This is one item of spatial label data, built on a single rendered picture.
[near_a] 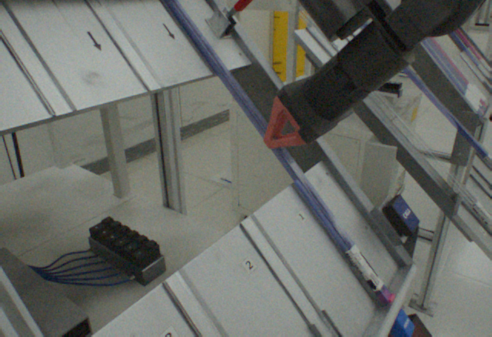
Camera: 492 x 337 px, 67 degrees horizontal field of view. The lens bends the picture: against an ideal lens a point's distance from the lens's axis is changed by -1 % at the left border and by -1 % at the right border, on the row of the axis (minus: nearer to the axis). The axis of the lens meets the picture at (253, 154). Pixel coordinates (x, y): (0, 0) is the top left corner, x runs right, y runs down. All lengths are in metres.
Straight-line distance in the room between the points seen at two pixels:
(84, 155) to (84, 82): 2.06
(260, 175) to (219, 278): 1.34
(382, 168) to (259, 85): 0.32
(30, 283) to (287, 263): 0.43
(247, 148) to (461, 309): 1.04
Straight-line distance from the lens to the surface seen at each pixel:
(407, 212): 0.58
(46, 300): 0.67
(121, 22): 0.51
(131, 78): 0.45
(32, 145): 2.31
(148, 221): 0.86
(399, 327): 0.54
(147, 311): 0.35
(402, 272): 0.58
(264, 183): 1.70
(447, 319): 1.62
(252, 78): 0.60
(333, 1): 0.40
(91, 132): 2.47
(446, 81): 1.28
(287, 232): 0.45
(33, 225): 0.94
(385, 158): 0.77
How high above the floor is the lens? 1.09
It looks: 24 degrees down
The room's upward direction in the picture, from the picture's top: straight up
